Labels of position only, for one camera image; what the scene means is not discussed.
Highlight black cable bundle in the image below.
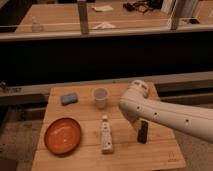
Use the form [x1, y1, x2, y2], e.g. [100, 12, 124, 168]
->
[122, 0, 155, 14]

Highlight white crumpled paper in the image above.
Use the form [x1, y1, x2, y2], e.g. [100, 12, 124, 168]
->
[92, 22, 116, 29]

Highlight orange ceramic bowl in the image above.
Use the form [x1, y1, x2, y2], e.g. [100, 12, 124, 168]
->
[44, 118, 81, 155]

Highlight white paper sheet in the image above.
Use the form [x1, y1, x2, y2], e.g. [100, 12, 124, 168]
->
[91, 5, 113, 12]

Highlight blue sponge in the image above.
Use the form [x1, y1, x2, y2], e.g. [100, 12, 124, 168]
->
[60, 92, 78, 106]

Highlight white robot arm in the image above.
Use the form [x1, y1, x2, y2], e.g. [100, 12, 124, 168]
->
[118, 80, 213, 143]

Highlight right grey metal post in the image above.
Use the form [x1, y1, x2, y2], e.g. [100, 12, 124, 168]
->
[169, 0, 185, 30]

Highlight grey metal post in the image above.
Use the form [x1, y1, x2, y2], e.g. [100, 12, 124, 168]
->
[77, 0, 89, 34]
[169, 0, 185, 30]

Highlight white squeeze bottle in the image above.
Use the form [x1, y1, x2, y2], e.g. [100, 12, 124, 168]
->
[101, 115, 113, 154]

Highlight black rectangular block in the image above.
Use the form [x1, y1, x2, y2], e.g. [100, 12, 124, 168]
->
[137, 120, 148, 143]

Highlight small black background device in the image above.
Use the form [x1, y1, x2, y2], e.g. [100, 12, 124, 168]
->
[189, 18, 200, 24]

